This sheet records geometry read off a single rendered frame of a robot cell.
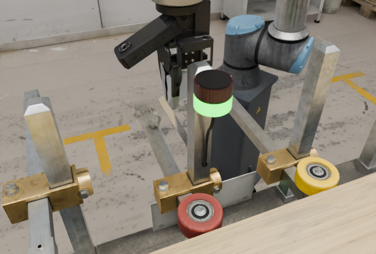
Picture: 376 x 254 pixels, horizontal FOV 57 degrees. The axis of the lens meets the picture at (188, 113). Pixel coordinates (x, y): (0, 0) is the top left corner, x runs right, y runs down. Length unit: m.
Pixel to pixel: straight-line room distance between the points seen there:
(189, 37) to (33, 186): 0.35
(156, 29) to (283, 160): 0.42
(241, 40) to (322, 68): 0.72
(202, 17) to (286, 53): 0.77
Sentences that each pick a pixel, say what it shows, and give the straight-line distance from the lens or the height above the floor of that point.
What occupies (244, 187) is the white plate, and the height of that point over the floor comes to 0.76.
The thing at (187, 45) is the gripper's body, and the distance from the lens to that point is 0.58.
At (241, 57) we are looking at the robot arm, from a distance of 1.40.
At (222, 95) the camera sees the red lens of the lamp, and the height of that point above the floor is 1.12.
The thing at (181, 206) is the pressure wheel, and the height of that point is 0.91.
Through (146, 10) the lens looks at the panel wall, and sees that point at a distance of 3.39.
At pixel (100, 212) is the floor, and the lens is 1.79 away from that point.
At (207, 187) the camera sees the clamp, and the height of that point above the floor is 0.86.
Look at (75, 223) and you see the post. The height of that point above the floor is 0.87.
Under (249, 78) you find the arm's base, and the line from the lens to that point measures 1.45.
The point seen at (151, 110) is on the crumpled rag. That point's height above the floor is 0.88.
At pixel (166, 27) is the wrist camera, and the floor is 1.18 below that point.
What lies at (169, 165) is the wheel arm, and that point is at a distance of 0.75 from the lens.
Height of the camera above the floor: 1.41
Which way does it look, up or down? 38 degrees down
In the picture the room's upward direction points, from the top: straight up
